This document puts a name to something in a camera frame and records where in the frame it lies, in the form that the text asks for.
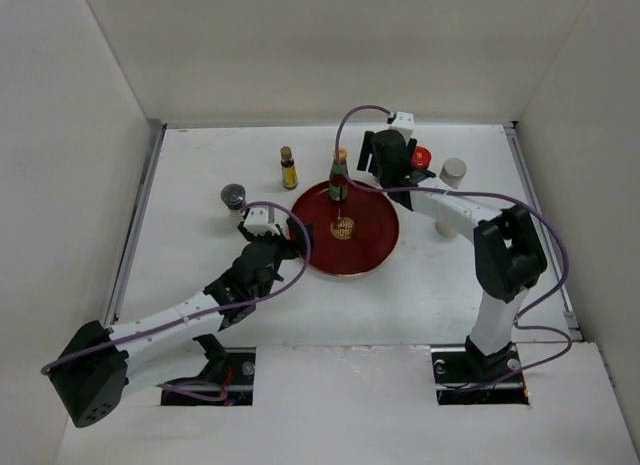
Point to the salt grinder black top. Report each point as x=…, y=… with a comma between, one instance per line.
x=233, y=197

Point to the white pepper shaker blue label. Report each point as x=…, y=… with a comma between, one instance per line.
x=453, y=172

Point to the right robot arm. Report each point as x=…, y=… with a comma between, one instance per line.
x=508, y=255

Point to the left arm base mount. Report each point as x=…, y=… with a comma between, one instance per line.
x=225, y=380

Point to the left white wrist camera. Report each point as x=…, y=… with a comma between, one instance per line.
x=259, y=221

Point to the red chili sauce bottle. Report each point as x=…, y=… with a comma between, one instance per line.
x=338, y=185

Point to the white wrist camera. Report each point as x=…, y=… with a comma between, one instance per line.
x=259, y=221
x=402, y=122

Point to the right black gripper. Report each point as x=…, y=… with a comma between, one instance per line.
x=365, y=154

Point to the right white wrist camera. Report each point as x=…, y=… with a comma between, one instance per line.
x=402, y=122

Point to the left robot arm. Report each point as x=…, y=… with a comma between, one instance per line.
x=176, y=350

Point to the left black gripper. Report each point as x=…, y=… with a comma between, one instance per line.
x=297, y=245

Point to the red-lidded dark sauce jar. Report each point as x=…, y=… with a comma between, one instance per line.
x=421, y=158

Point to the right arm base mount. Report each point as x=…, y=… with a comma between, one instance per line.
x=464, y=379

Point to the small gold-capped oil bottle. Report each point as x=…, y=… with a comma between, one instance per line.
x=288, y=170

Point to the red round tray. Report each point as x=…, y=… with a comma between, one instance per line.
x=352, y=237

